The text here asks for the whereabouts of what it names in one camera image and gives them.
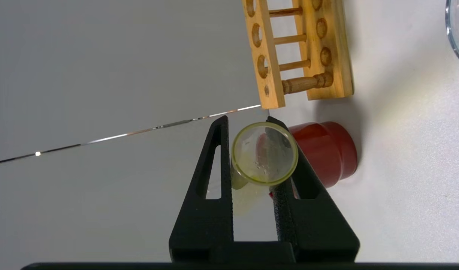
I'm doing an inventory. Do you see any dark red plastic cup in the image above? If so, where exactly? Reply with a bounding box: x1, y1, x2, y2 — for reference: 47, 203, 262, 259
288, 121, 358, 189

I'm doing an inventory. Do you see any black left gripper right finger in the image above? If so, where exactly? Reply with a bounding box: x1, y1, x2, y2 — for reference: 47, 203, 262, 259
266, 116, 360, 263

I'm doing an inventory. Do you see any test tube with yellow pigment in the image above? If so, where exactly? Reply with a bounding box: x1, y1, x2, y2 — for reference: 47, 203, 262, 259
230, 121, 300, 190

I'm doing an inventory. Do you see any wooden test tube rack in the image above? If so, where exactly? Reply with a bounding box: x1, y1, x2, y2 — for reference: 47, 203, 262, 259
242, 0, 354, 110

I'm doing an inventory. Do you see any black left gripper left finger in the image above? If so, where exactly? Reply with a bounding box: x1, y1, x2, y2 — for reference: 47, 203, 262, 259
169, 115, 234, 263

